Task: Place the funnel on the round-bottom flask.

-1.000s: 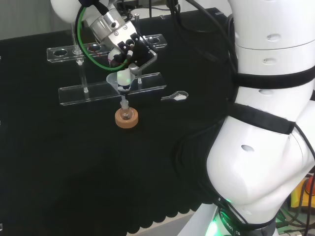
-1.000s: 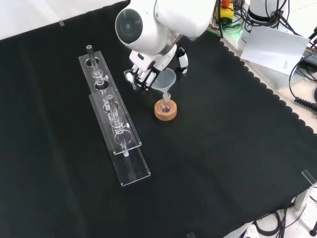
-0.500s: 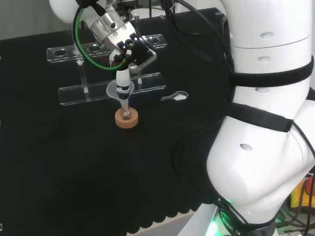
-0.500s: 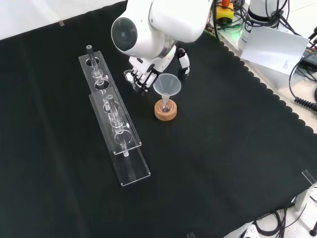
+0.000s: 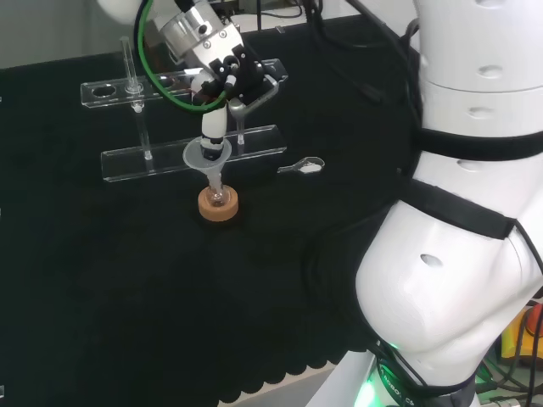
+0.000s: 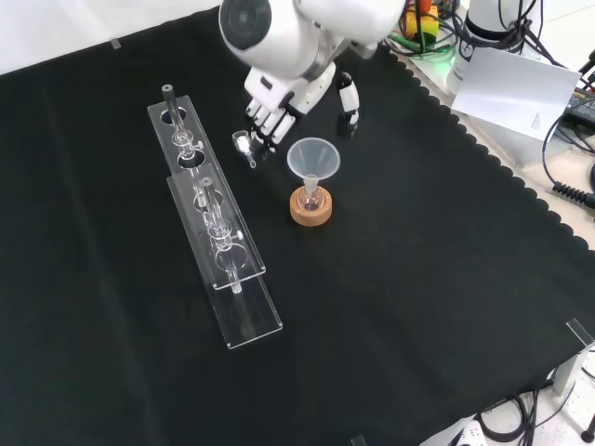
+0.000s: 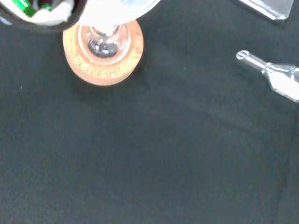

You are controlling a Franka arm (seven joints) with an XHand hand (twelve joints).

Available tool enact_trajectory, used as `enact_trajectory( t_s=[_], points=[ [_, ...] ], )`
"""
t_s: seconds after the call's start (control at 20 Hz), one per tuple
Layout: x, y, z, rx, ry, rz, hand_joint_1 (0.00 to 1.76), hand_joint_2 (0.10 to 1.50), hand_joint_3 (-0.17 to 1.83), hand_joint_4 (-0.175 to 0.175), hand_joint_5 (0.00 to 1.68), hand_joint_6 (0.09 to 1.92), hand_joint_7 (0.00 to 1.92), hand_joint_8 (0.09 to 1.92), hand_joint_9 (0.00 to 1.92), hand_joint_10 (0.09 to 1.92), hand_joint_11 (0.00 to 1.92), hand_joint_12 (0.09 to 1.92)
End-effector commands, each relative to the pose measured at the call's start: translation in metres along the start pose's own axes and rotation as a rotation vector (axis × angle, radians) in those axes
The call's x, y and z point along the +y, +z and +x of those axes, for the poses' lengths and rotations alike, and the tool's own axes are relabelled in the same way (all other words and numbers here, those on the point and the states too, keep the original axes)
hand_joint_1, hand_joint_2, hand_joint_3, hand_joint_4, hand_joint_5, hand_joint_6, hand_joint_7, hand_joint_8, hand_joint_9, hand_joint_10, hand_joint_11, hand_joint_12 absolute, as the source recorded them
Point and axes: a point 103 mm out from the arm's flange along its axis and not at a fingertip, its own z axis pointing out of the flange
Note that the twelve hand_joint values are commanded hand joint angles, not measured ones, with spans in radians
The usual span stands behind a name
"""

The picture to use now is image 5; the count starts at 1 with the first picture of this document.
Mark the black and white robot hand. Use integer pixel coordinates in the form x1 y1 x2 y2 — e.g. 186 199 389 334
189 42 282 161

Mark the clear glass weighing funnel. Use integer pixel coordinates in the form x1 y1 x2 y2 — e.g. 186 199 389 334
277 156 326 176

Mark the small round-bottom glass flask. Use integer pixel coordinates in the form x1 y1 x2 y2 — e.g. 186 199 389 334
206 177 227 209

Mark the black bench cloth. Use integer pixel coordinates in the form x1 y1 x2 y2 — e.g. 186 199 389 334
0 12 429 407

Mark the yellow stop button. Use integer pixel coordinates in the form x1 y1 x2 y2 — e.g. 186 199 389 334
500 303 543 361

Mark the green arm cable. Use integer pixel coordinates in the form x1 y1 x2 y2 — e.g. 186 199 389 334
132 0 227 114

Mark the round cork ring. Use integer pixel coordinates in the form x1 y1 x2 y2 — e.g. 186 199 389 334
197 185 240 223

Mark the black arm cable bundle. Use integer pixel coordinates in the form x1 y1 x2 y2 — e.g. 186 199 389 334
296 0 425 137

